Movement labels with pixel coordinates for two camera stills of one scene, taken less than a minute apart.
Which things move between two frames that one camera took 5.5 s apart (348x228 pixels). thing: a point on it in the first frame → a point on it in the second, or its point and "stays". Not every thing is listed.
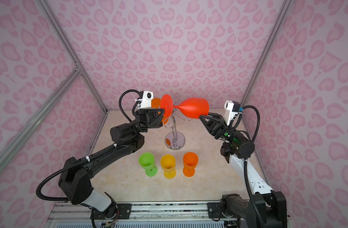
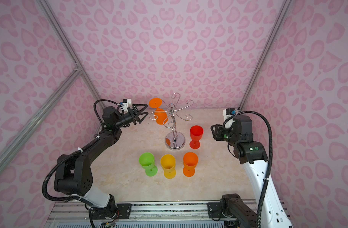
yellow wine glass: x=168 y=163 stays
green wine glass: x=147 y=161 stays
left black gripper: x=144 y=121 → x=132 y=114
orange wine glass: x=156 y=103 stays
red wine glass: x=192 y=108 → x=196 y=133
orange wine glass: x=190 y=161 stays
